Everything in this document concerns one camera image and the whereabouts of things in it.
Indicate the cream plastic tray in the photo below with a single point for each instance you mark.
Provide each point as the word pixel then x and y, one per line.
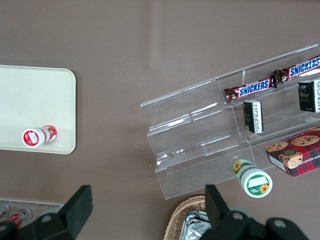
pixel 35 100

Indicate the silver foil wrapped pack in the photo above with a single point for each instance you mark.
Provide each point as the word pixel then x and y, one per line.
pixel 195 226

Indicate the silver topped drink can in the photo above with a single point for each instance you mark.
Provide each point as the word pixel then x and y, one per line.
pixel 3 210

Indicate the red white drink can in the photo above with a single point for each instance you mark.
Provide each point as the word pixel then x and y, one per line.
pixel 18 216

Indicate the clear acrylic can holder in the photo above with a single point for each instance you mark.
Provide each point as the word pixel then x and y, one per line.
pixel 35 203

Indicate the clear acrylic stepped display stand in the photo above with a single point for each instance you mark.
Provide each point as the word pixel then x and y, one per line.
pixel 195 130

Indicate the small black snack box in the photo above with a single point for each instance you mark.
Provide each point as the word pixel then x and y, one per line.
pixel 253 116

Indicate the green sunflower yogurt bottle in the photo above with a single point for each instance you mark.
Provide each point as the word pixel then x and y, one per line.
pixel 252 180

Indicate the large black snack box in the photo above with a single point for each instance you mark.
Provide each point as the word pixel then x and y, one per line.
pixel 308 96

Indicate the Snickers chocolate bar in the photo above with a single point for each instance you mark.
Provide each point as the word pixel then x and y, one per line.
pixel 250 90
pixel 297 71

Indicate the red plaid cookie box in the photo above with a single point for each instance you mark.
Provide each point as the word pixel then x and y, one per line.
pixel 297 152

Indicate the red strawberry yogurt bottle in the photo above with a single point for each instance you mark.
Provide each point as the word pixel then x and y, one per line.
pixel 37 135

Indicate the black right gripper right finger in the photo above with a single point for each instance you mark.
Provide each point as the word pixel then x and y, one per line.
pixel 217 212

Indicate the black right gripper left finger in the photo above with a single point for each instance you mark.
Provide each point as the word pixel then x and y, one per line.
pixel 75 207

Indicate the woven wicker basket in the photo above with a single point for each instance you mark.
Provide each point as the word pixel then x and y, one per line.
pixel 182 210

